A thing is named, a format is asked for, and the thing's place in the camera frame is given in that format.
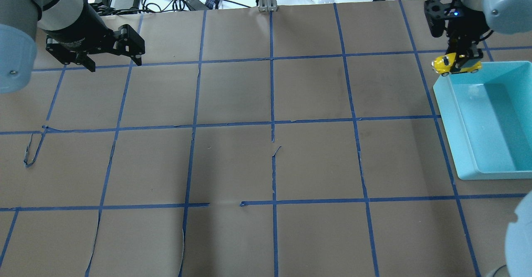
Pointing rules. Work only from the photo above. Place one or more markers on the yellow toy beetle car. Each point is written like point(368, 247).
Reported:
point(447, 64)

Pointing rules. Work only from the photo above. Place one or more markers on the brown paper table mat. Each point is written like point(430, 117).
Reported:
point(305, 143)

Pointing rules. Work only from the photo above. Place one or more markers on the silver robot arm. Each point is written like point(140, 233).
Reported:
point(502, 16)
point(19, 22)

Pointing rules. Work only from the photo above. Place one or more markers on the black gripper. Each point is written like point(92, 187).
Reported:
point(81, 27)
point(461, 28)

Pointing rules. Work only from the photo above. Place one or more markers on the turquoise plastic bin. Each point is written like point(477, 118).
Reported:
point(487, 117)

